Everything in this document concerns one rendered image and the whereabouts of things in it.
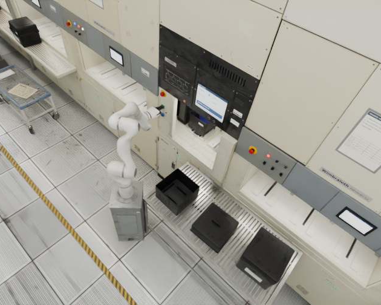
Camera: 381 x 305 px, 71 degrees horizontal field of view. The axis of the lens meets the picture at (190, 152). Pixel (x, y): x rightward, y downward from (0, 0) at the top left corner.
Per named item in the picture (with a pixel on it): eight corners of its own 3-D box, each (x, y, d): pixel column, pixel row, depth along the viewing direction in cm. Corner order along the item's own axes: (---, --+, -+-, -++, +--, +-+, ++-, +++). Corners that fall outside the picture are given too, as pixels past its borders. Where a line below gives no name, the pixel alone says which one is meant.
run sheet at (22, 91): (6, 92, 348) (5, 91, 347) (19, 82, 363) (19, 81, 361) (26, 99, 343) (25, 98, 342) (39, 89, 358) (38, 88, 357)
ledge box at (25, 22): (13, 39, 365) (5, 20, 345) (33, 33, 379) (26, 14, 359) (23, 49, 353) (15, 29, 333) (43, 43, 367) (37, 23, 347)
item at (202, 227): (189, 230, 224) (190, 223, 214) (210, 206, 240) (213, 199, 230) (217, 253, 214) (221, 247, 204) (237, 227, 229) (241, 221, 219)
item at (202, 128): (186, 127, 279) (189, 104, 255) (199, 118, 290) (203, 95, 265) (204, 140, 270) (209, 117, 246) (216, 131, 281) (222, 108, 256)
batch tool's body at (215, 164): (154, 177, 343) (153, 25, 193) (202, 140, 393) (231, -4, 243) (206, 223, 311) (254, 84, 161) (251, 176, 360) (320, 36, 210)
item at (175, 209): (176, 178, 255) (178, 167, 242) (198, 196, 245) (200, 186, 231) (155, 195, 241) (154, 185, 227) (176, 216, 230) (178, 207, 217)
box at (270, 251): (234, 265, 209) (242, 255, 190) (252, 238, 225) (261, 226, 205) (266, 291, 200) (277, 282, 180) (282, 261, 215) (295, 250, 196)
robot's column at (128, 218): (117, 241, 288) (107, 207, 229) (120, 216, 305) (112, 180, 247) (144, 241, 291) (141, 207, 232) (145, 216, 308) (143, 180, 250)
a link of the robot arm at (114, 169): (129, 189, 221) (127, 173, 203) (107, 185, 222) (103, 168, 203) (133, 177, 229) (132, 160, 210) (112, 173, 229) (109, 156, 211)
